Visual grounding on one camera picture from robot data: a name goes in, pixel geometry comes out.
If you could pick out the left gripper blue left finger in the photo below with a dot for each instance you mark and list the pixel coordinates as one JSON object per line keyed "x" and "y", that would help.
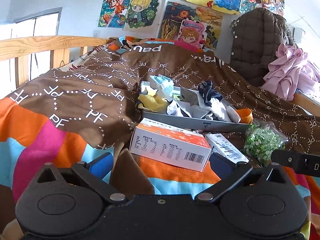
{"x": 90, "y": 175}

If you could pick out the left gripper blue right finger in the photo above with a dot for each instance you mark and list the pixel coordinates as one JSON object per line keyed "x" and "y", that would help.
{"x": 231, "y": 175}

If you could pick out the white sock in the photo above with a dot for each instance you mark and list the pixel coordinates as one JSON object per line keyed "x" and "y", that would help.
{"x": 217, "y": 111}

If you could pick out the small white barcode box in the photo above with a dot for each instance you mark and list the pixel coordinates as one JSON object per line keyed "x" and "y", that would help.
{"x": 225, "y": 148}

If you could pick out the bag of green beads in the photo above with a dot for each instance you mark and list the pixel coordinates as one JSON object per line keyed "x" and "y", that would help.
{"x": 262, "y": 138}

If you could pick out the orange round lid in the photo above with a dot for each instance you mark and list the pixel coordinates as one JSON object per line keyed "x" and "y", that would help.
{"x": 246, "y": 116}

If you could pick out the colourful cartoon striped blanket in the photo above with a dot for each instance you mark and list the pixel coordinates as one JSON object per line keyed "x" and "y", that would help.
{"x": 134, "y": 174}

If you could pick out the brown PF patterned quilt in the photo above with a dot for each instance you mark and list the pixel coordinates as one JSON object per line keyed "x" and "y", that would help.
{"x": 65, "y": 116}

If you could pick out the orange white carton box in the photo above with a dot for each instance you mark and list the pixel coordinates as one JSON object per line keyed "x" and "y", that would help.
{"x": 170, "y": 145}

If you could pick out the painted frog shallow tray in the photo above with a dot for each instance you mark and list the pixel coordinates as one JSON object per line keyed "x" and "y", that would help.
{"x": 196, "y": 123}

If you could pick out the navy patterned sock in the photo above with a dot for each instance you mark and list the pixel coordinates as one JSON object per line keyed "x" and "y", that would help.
{"x": 207, "y": 92}

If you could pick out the yellow cloth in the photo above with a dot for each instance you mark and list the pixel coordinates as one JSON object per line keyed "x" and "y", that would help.
{"x": 153, "y": 103}

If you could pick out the pink crumpled garment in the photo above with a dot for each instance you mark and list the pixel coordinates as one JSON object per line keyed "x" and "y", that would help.
{"x": 291, "y": 71}

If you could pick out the light blue white cloth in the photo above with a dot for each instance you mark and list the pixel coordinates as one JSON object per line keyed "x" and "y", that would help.
{"x": 164, "y": 85}

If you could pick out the brown puffer jacket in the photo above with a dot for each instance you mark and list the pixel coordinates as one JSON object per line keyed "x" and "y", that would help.
{"x": 257, "y": 35}

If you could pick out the pink anime girl poster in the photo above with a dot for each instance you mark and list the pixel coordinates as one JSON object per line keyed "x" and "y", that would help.
{"x": 193, "y": 33}

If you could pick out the blond boy green poster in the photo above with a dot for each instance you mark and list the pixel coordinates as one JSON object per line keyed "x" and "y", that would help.
{"x": 143, "y": 16}

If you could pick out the red-haired girl green poster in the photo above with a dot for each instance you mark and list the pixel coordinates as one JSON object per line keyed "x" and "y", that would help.
{"x": 248, "y": 5}

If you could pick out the orange-haired girl poster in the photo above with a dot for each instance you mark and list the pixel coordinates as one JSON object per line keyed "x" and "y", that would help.
{"x": 113, "y": 13}

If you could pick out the wall air conditioner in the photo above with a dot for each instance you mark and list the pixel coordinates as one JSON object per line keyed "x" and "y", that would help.
{"x": 298, "y": 34}

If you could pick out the wooden bed rail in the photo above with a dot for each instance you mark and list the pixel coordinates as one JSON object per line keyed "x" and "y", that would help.
{"x": 58, "y": 46}

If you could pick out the window with grey frame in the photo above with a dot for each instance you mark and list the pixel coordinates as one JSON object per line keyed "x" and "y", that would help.
{"x": 44, "y": 23}

